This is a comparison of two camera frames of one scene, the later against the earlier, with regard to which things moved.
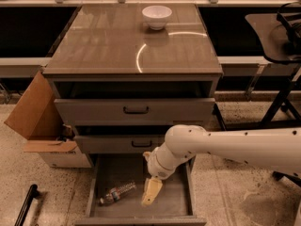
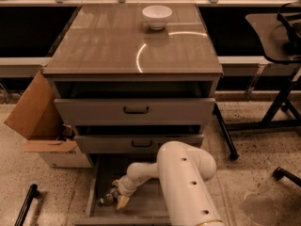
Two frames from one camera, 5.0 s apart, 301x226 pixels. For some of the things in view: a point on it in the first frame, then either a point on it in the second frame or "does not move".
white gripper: (154, 166) -> (125, 188)
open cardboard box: (38, 119) does not move
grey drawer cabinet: (120, 86) does not move
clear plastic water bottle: (115, 193) does not move
